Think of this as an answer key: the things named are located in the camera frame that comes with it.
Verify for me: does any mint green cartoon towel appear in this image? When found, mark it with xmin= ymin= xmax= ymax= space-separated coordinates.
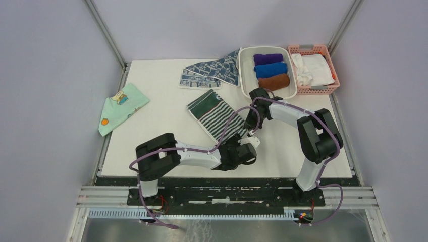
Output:
xmin=98 ymin=83 xmax=150 ymax=137

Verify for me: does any orange item in basket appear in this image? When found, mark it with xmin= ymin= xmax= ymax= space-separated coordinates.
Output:
xmin=317 ymin=51 xmax=336 ymax=81

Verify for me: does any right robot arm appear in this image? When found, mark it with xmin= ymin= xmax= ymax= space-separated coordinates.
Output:
xmin=245 ymin=88 xmax=343 ymax=206

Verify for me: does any pink plastic basket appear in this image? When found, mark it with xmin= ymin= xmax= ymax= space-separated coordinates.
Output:
xmin=288 ymin=45 xmax=340 ymax=95

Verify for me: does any white cloth in basket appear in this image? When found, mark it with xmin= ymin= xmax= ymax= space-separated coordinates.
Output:
xmin=291 ymin=53 xmax=335 ymax=86

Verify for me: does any brown rolled towel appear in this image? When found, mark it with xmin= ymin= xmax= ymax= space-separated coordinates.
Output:
xmin=258 ymin=73 xmax=290 ymax=91

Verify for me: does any blue rolled towel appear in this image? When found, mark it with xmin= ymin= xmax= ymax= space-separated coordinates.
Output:
xmin=253 ymin=62 xmax=288 ymax=78

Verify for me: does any blue patterned towel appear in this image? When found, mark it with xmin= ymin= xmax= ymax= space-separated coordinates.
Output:
xmin=178 ymin=49 xmax=240 ymax=90

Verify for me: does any purple rolled towel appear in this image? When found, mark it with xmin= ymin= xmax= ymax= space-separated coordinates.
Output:
xmin=253 ymin=53 xmax=284 ymax=66

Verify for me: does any white slotted cable duct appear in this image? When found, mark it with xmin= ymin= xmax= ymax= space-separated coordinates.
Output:
xmin=88 ymin=208 xmax=298 ymax=221

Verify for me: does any aluminium frame rail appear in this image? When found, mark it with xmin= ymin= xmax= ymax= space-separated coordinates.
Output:
xmin=65 ymin=1 xmax=129 ymax=241

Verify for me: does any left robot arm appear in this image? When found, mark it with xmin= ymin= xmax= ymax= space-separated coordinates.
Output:
xmin=129 ymin=133 xmax=260 ymax=205

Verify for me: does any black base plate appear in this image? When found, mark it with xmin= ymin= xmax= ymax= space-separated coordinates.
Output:
xmin=94 ymin=176 xmax=326 ymax=216

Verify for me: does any white plastic tub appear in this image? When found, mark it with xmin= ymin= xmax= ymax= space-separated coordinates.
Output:
xmin=237 ymin=46 xmax=297 ymax=99

